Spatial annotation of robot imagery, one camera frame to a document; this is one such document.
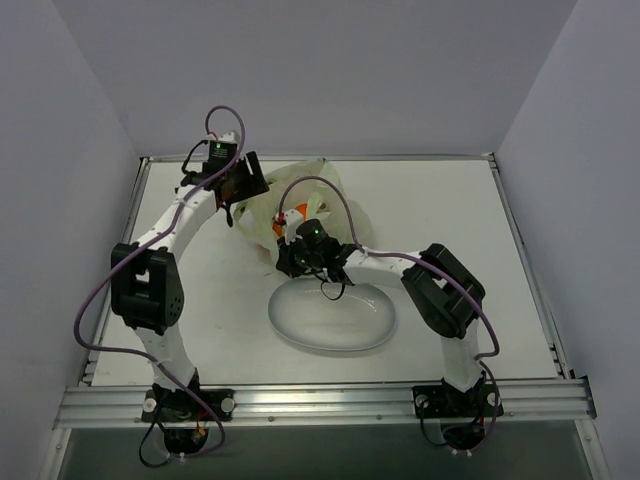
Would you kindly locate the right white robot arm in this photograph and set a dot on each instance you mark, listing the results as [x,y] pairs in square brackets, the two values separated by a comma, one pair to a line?
[445,294]

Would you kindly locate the aluminium front rail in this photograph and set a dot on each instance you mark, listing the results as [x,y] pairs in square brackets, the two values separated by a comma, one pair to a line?
[327,404]

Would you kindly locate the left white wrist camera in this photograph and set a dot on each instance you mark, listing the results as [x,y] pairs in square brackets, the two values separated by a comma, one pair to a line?
[232,136]

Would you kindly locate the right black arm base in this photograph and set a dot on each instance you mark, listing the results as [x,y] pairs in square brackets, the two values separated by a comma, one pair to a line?
[459,421]

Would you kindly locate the white oval plate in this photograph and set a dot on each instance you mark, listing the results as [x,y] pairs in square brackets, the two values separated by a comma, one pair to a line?
[331,318]

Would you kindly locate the orange fake fruit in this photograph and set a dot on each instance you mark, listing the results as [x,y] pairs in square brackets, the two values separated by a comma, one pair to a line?
[303,208]

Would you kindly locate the translucent plastic bag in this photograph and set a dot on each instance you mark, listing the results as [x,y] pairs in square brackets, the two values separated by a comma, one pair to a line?
[316,183]

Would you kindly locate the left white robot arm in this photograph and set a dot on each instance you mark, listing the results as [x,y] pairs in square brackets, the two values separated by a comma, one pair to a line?
[146,291]

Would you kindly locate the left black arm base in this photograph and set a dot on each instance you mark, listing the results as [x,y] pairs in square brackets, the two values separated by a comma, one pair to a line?
[189,427]

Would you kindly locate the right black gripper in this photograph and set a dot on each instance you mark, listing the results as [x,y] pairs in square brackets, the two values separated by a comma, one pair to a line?
[290,259]

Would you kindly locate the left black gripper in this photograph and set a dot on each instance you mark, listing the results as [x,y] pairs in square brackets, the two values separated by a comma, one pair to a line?
[251,175]

